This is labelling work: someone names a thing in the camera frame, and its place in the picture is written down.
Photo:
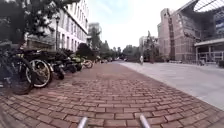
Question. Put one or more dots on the row of trees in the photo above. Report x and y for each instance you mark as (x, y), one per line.
(100, 48)

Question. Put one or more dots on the person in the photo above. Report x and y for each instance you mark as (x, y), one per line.
(141, 59)

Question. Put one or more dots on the red brick path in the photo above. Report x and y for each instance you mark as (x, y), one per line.
(110, 96)

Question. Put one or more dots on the pale building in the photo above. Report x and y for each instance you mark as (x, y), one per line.
(71, 30)

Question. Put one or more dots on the robot's own part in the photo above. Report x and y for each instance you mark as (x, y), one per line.
(144, 121)
(82, 122)

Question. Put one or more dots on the row of parked bicycles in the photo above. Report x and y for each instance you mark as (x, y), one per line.
(41, 71)

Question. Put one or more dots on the brown building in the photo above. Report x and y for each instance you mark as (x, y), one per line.
(180, 36)

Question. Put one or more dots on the pale grey pavement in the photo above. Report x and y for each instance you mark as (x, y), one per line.
(186, 78)

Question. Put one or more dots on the large dark tree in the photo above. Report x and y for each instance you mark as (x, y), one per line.
(16, 16)

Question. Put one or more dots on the lamp post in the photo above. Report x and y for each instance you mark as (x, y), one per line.
(57, 33)

